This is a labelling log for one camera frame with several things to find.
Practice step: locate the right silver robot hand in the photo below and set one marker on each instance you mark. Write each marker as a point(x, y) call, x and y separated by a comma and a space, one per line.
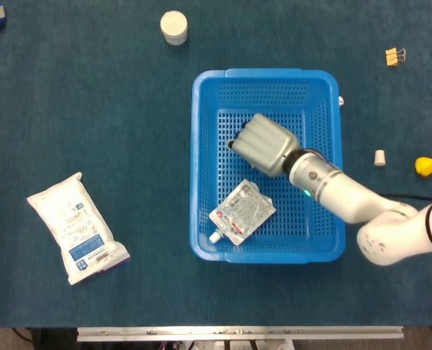
point(267, 146)

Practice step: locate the white spouted drink pouch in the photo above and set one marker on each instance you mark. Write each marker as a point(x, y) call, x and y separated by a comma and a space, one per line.
point(243, 208)

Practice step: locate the small white cylinder stopper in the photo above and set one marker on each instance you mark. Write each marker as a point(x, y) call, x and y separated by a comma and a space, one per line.
point(379, 158)

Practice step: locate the yellow rubber duck toy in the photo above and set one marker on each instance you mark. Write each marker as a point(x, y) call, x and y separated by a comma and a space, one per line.
point(425, 167)

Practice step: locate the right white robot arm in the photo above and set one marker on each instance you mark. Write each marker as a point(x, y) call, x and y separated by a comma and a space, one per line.
point(347, 197)

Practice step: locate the blue perforated plastic basket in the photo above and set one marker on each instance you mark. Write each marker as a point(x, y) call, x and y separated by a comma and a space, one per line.
point(267, 91)

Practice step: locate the white lidded jar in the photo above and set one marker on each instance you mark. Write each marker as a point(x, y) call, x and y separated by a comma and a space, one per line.
point(173, 27)

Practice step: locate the yellow binder clip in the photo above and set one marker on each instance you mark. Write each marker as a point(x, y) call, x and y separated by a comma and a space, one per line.
point(393, 57)

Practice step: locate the teal felt table cloth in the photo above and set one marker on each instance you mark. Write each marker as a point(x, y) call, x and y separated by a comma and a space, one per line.
point(92, 109)

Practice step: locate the white blue snack bag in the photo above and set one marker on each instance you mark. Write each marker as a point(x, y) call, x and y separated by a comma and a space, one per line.
point(77, 229)

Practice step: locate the aluminium frame rail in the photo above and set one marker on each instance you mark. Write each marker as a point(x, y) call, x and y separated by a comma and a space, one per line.
point(238, 333)

